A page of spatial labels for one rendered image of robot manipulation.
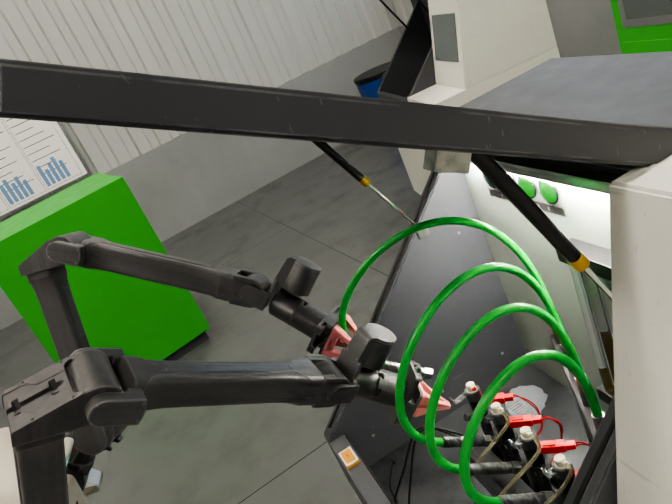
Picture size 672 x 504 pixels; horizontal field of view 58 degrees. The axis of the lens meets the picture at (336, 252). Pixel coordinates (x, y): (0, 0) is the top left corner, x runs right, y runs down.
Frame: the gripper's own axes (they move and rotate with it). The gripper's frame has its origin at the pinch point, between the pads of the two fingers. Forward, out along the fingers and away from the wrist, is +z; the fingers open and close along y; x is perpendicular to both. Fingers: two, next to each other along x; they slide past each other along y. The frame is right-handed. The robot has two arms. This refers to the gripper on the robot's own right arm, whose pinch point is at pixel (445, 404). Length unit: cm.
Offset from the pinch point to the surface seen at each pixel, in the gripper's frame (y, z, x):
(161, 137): -115, -112, 630
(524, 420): 5.9, 9.4, -8.7
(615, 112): 57, 3, 1
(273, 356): -135, 22, 245
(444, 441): -1.3, -2.7, -9.8
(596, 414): 16.4, 10.3, -20.7
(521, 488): -5.7, 14.2, -10.7
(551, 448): 6.5, 10.5, -16.2
